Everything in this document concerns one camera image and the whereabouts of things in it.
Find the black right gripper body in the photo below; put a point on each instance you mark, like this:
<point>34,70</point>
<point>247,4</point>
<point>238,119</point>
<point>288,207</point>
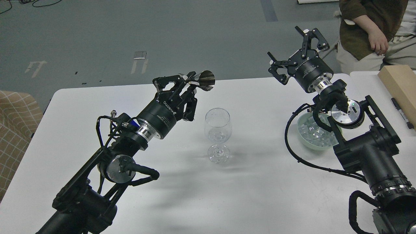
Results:
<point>308,69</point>

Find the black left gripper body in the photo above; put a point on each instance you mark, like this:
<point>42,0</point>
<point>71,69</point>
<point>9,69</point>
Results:
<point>161,115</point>

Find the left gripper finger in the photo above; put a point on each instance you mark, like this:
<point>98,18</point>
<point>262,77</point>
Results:
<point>187,106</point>
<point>179,82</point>

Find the steel cocktail jigger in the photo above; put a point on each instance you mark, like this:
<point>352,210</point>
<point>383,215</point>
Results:
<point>204,80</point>

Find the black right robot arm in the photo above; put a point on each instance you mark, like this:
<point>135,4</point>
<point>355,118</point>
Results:
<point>366,140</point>

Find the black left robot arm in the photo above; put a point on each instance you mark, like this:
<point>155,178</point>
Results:
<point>87,203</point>

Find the clear wine glass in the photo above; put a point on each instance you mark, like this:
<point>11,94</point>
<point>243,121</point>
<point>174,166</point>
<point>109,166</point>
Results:
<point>218,129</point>

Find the green bowl of ice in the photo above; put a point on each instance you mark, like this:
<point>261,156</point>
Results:
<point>312,135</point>

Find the person's bare hand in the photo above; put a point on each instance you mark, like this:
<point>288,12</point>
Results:
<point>378,41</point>

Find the silver floor plate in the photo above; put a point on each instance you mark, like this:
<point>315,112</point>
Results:
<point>138,55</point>

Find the person in brown jacket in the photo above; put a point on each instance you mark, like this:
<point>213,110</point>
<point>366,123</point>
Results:
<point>395,18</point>

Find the light wooden block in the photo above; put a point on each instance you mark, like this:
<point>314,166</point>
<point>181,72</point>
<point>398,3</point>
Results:
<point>400,81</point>

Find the black marker pen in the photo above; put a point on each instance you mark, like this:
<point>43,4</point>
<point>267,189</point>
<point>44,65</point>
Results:
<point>399,109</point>

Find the tan checkered chair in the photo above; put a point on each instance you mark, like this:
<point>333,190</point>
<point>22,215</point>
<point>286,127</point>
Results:
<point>20,116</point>

